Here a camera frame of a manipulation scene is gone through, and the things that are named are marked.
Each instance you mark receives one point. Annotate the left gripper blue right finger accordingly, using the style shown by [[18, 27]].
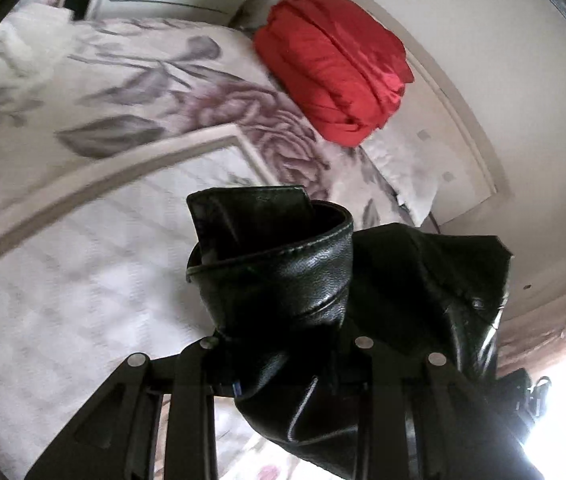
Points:
[[422, 419]]

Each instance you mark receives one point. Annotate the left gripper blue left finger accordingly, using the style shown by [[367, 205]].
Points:
[[115, 433]]

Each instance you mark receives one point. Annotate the black leather jacket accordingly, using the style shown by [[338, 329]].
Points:
[[290, 284]]

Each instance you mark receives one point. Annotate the pink floral curtain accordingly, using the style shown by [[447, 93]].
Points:
[[535, 340]]

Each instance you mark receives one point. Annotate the white pillow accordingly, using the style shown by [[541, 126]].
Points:
[[407, 161]]

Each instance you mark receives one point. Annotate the cream headboard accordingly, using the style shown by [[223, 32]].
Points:
[[471, 178]]

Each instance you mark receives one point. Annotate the floral bedspread bed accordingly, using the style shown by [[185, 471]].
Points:
[[105, 129]]

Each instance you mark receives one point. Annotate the red folded quilt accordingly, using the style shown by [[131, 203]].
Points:
[[345, 71]]

